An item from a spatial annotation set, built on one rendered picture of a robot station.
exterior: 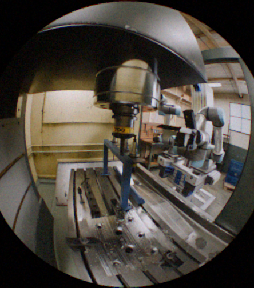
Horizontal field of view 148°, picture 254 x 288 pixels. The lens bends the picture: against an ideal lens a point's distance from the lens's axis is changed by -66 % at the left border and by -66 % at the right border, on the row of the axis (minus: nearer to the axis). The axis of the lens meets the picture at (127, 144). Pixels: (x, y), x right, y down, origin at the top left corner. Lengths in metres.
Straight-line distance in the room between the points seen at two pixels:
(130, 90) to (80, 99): 1.10
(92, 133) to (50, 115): 0.59
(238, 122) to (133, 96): 4.64
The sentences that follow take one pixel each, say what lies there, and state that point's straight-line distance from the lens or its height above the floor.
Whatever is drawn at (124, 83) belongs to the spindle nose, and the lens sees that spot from 0.19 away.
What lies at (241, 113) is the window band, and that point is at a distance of 4.76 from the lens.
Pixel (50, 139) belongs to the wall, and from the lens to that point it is 1.33.
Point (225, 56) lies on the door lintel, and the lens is 0.96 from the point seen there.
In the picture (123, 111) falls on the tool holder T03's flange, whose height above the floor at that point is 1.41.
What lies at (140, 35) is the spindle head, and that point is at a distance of 0.20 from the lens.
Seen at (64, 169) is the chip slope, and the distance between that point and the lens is 1.31.
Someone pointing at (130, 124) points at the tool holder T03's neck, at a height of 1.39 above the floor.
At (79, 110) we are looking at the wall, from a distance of 1.24.
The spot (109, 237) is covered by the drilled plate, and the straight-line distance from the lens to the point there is 0.44.
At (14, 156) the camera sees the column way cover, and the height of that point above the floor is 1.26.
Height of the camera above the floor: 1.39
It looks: 13 degrees down
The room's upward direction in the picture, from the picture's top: 5 degrees clockwise
